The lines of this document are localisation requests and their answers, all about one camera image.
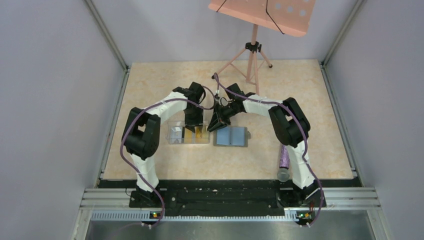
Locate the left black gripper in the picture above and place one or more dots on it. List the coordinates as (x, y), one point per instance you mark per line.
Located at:
(190, 124)

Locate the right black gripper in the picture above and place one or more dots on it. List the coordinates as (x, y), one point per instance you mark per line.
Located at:
(215, 124)

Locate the clear plastic card box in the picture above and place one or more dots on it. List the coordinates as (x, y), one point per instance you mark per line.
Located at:
(177, 134)

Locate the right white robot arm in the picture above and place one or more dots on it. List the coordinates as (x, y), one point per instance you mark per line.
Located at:
(291, 128)

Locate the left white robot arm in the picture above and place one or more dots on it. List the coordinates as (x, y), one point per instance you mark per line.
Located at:
(142, 132)

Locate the purple glitter microphone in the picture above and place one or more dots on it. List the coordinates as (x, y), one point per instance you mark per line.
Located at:
(283, 173)

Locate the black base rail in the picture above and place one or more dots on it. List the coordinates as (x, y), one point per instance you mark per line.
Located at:
(234, 199)

